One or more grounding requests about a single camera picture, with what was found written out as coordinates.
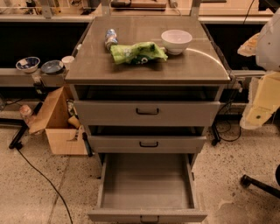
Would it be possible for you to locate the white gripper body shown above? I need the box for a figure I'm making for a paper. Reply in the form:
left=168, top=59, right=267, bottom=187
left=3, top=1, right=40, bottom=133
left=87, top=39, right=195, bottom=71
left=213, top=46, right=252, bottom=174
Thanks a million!
left=255, top=9, right=280, bottom=72

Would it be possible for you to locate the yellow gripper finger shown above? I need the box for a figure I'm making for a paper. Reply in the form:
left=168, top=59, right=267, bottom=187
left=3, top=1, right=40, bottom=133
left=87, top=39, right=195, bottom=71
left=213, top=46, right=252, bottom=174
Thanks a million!
left=237, top=33, right=259, bottom=57
left=240, top=72, right=280, bottom=130

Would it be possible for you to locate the green rice chip bag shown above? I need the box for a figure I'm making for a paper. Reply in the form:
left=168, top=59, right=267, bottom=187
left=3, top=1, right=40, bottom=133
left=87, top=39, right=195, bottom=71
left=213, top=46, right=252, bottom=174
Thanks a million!
left=110, top=42, right=168, bottom=65

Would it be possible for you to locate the grey drawer cabinet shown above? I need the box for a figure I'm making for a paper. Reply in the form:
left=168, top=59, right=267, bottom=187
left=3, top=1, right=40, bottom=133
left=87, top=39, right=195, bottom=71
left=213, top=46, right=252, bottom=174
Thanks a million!
left=64, top=15, right=232, bottom=176

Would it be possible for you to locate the grey bottom drawer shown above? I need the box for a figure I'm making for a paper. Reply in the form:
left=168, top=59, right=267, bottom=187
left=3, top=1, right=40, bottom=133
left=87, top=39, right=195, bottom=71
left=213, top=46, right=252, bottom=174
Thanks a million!
left=88, top=153, right=207, bottom=224

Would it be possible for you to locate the grey drawer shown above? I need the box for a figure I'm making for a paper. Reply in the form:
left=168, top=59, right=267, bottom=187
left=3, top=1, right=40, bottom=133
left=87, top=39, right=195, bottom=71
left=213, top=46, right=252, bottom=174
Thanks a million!
left=74, top=101, right=220, bottom=127
left=88, top=136, right=207, bottom=153
left=88, top=153, right=207, bottom=224

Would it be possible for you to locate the grey top drawer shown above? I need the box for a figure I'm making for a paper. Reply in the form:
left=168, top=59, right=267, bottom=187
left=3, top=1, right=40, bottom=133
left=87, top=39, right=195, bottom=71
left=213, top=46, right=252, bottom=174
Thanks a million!
left=74, top=101, right=220, bottom=127

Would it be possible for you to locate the grey middle drawer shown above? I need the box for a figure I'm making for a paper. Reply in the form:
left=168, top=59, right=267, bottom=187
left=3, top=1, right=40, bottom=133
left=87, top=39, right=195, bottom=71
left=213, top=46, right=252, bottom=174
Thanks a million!
left=88, top=136, right=207, bottom=153

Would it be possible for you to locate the white bowl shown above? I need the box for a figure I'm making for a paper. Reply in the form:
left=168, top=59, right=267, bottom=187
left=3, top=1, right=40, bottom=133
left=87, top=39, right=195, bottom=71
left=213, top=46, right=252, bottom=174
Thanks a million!
left=161, top=30, right=193, bottom=55

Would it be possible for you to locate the black chair base leg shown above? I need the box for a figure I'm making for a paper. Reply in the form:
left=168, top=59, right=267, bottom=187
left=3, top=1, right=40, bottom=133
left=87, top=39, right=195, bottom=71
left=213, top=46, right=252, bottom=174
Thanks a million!
left=240, top=175, right=280, bottom=199

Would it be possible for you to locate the small white cup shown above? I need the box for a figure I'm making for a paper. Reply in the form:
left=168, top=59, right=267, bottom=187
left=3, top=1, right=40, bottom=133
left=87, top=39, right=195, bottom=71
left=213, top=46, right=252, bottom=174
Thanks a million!
left=61, top=56, right=74, bottom=70

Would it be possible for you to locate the dark blue bowl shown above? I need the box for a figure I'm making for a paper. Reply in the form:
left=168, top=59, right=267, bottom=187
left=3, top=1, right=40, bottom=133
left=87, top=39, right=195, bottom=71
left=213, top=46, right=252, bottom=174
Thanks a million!
left=41, top=60, right=64, bottom=74

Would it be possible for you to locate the open cardboard box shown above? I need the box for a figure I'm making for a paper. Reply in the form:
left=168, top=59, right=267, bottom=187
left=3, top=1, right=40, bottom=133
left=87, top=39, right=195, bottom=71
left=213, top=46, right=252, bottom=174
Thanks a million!
left=29, top=86, right=87, bottom=155

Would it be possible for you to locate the plastic bottle on floor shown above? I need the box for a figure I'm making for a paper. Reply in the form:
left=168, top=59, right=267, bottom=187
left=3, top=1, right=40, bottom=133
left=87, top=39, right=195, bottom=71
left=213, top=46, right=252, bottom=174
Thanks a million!
left=19, top=104, right=36, bottom=127

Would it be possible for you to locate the black table leg left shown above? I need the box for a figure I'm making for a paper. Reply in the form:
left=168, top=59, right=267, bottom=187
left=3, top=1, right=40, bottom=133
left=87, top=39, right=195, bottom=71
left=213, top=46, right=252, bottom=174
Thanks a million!
left=9, top=102, right=43, bottom=150

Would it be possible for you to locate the black cables right side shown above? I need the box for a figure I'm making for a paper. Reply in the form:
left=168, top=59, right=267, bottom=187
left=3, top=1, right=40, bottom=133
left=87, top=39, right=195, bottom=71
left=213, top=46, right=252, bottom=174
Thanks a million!
left=211, top=90, right=244, bottom=147

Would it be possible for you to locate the black floor cable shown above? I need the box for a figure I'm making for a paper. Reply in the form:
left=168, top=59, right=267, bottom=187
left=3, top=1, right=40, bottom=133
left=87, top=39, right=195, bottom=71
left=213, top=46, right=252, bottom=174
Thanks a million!
left=16, top=143, right=74, bottom=224

